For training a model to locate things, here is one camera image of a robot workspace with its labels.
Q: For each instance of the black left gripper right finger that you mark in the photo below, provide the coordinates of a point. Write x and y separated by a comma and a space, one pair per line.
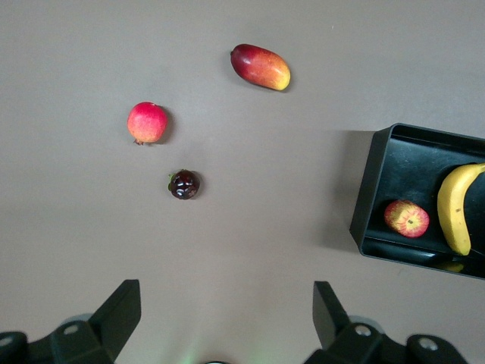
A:
337, 330

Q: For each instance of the red yellow mango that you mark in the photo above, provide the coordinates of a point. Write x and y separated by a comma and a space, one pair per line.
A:
261, 67

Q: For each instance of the black plastic box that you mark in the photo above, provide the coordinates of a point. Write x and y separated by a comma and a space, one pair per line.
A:
373, 182

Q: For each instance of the dark red plum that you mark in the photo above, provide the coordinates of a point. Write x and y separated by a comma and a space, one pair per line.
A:
185, 184

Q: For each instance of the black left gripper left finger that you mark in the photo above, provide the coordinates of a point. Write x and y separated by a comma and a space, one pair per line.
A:
110, 322

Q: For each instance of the red yellow apple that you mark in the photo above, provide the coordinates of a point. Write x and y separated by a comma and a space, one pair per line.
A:
406, 219

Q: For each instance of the yellow banana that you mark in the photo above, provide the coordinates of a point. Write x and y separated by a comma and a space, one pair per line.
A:
452, 204

